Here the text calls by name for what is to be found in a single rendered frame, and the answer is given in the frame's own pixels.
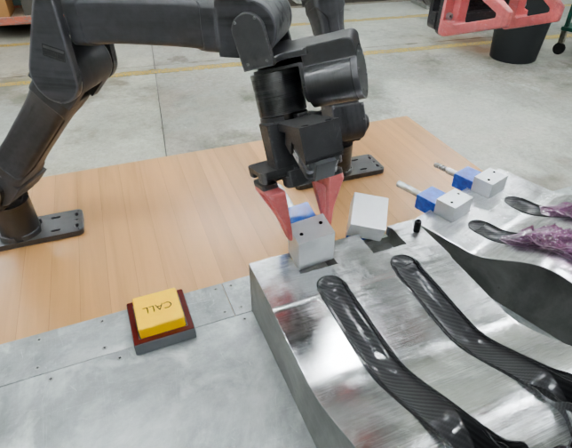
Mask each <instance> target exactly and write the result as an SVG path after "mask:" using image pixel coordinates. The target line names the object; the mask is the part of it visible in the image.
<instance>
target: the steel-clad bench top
mask: <svg viewBox="0 0 572 448"><path fill-rule="evenodd" d="M222 285H223V286H222ZM223 288H224V289H223ZM184 295H185V298H186V301H187V305H188V308H189V311H190V314H191V317H192V319H193V322H194V325H195V332H196V338H193V339H191V340H185V341H182V342H180V343H177V344H173V345H170V346H168V347H165V348H159V349H157V350H154V351H151V352H147V353H145V354H142V355H139V356H137V355H136V352H135V348H134V346H133V340H132V336H131V327H130V322H129V317H128V312H127V309H125V310H123V311H119V312H115V313H113V314H109V315H106V316H100V317H97V318H93V319H91V320H87V321H83V322H81V323H77V324H71V325H68V326H65V327H61V328H59V329H55V330H51V331H48V332H43V333H39V334H36V335H33V336H29V337H26V338H23V339H19V340H14V341H10V342H7V343H4V344H1V345H0V448H316V446H315V444H314V441H313V439H312V437H311V435H310V433H309V431H308V429H307V427H306V424H305V422H304V420H303V418H302V416H301V414H300V412H299V410H298V407H297V405H296V403H295V401H294V399H293V397H292V394H291V392H290V390H289V388H288V386H287V384H286V382H285V379H284V378H283V376H282V373H281V371H280V369H279V367H278V364H277V363H276V361H275V359H274V356H273V354H272V351H271V349H270V347H269V346H268V344H267V342H266V339H265V336H264V334H263V332H262V331H261V329H260V327H259V325H258V321H257V319H256V317H255V316H254V314H253V312H252V310H251V296H250V276H245V277H241V278H238V279H235V280H231V281H228V282H224V283H222V284H215V285H213V286H209V287H205V288H202V289H199V290H196V291H192V292H187V293H184ZM229 302H230V303H229ZM230 304H231V305H230Z"/></svg>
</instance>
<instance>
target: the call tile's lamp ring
mask: <svg viewBox="0 0 572 448"><path fill-rule="evenodd" d="M177 293H178V294H179V298H180V302H181V305H182V308H183V310H184V313H185V317H186V320H187V324H188V325H187V326H183V327H180V328H178V329H174V330H171V331H168V332H163V333H160V334H156V335H154V336H151V337H147V338H145V339H142V340H139V336H138V331H137V326H136V322H135V317H134V313H133V308H132V306H133V303H128V304H127V308H128V313H129V318H130V323H131V332H132V337H133V341H134V346H137V345H139V344H143V343H146V342H149V341H152V340H157V339H161V338H163V337H166V336H169V335H172V334H175V333H178V332H183V331H186V330H190V329H193V328H194V325H193V321H192V318H191V316H190V313H189V310H188V307H187V303H186V300H185V297H184V294H183V292H182V289H179V290H177Z"/></svg>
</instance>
